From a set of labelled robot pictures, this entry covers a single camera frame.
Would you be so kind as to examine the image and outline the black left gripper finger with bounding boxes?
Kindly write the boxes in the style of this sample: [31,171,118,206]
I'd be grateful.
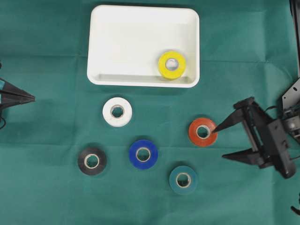
[0,78,35,98]
[0,95,35,108]

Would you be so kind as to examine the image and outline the red tape roll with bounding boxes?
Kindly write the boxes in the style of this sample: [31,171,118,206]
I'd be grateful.
[188,118,218,147]

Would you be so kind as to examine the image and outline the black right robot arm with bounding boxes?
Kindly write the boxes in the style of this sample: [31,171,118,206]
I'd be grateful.
[214,81,300,178]

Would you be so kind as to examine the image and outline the green tape roll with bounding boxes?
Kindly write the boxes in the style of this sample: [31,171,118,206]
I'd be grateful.
[169,165,198,195]

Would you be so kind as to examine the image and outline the white plastic case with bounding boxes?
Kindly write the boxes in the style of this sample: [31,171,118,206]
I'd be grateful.
[87,5,200,88]

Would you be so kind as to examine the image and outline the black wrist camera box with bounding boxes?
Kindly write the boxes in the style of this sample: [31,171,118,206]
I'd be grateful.
[268,119,296,179]

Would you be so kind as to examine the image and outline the black cable bottom right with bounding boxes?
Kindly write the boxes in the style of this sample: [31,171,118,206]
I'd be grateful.
[290,186,300,214]

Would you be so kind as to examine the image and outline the yellow tape roll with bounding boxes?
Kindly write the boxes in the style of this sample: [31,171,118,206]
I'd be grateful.
[158,51,186,80]

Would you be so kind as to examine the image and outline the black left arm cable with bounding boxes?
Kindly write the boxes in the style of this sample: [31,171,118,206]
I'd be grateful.
[0,110,8,131]

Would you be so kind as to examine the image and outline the blue tape roll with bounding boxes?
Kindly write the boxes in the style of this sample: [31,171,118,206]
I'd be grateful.
[128,140,158,170]

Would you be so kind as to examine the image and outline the white tape roll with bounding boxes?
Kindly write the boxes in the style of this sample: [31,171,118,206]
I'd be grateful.
[103,97,133,128]

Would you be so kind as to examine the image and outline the black tape roll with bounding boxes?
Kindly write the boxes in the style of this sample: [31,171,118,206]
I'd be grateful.
[77,147,107,176]

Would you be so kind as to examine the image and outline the black frame rail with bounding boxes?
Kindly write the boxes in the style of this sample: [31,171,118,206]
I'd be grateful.
[289,0,300,77]

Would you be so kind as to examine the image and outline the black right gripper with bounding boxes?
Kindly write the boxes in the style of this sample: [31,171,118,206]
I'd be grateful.
[213,97,274,168]

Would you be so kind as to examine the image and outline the green table cloth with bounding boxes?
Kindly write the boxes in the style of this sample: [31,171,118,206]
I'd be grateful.
[0,0,300,225]

